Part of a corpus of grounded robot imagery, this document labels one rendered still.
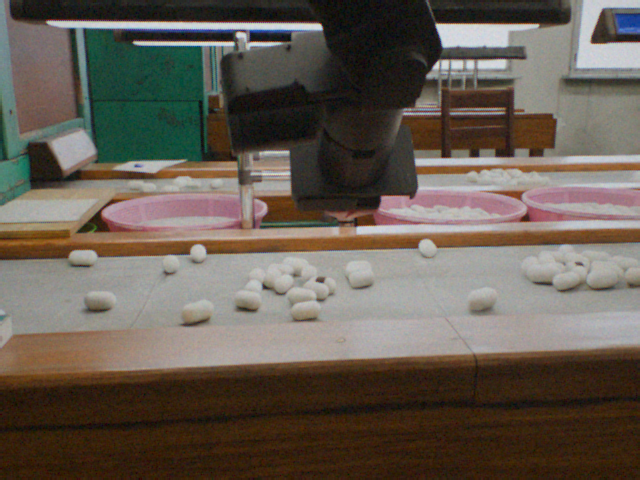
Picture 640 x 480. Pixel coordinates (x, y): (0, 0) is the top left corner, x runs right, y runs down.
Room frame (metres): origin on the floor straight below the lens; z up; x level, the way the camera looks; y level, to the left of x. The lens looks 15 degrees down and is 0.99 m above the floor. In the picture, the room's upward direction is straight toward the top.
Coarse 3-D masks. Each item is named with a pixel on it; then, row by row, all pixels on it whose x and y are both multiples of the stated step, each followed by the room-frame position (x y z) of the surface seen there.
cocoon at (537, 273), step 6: (534, 264) 0.77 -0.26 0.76; (540, 264) 0.77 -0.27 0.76; (528, 270) 0.77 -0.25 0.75; (534, 270) 0.76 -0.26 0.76; (540, 270) 0.76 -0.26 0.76; (546, 270) 0.76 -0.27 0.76; (552, 270) 0.76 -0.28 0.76; (558, 270) 0.76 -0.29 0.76; (528, 276) 0.77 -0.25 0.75; (534, 276) 0.76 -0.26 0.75; (540, 276) 0.76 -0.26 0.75; (546, 276) 0.76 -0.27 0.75; (552, 276) 0.76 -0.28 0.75; (546, 282) 0.76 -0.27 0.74; (552, 282) 0.76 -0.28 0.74
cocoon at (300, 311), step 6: (294, 306) 0.64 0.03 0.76; (300, 306) 0.64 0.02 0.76; (306, 306) 0.64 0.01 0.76; (312, 306) 0.64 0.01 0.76; (318, 306) 0.65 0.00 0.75; (294, 312) 0.64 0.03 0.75; (300, 312) 0.64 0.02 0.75; (306, 312) 0.64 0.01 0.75; (312, 312) 0.64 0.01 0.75; (318, 312) 0.64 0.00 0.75; (300, 318) 0.64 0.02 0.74; (306, 318) 0.64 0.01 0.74
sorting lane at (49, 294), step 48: (0, 288) 0.75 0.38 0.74; (48, 288) 0.75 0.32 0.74; (96, 288) 0.75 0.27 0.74; (144, 288) 0.75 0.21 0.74; (192, 288) 0.75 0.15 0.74; (240, 288) 0.75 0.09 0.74; (336, 288) 0.75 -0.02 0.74; (384, 288) 0.75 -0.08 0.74; (432, 288) 0.75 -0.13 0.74; (480, 288) 0.75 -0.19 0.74; (528, 288) 0.75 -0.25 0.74; (576, 288) 0.75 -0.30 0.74; (624, 288) 0.75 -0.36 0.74
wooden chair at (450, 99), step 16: (448, 96) 3.23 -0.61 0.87; (464, 96) 3.28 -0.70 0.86; (480, 96) 3.32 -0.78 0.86; (496, 96) 3.35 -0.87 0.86; (512, 96) 3.38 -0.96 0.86; (448, 112) 3.22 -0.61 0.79; (512, 112) 3.37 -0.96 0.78; (448, 128) 3.21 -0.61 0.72; (464, 128) 3.27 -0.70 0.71; (480, 128) 3.31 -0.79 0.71; (496, 128) 3.34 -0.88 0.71; (512, 128) 3.36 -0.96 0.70; (448, 144) 3.20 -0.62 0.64; (512, 144) 3.35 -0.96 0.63
